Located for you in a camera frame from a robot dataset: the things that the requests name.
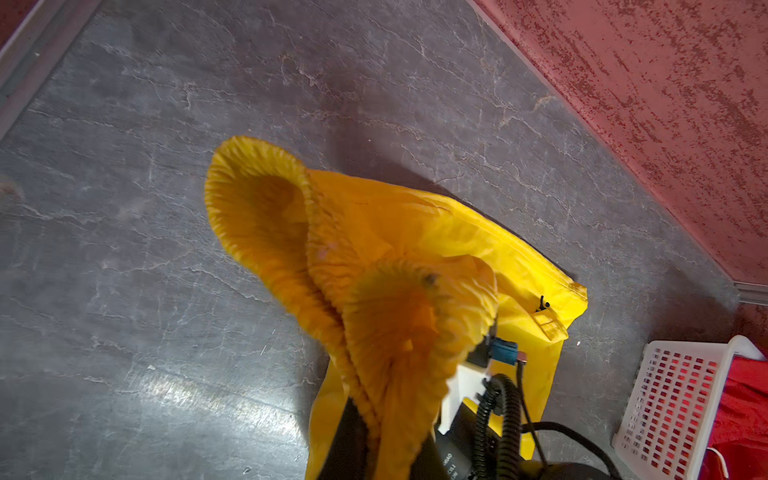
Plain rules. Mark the yellow shorts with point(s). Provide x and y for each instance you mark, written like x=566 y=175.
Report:
x=398 y=285

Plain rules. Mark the white plastic laundry basket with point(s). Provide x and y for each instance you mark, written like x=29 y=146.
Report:
x=670 y=413

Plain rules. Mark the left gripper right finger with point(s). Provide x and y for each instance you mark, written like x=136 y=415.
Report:
x=428 y=463

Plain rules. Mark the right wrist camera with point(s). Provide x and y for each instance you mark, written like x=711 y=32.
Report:
x=487 y=359

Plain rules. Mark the red shorts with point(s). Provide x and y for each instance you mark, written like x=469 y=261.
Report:
x=737 y=447

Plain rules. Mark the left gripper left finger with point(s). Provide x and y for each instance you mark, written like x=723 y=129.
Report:
x=347 y=456

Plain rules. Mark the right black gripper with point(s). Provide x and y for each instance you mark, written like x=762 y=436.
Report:
x=456 y=449

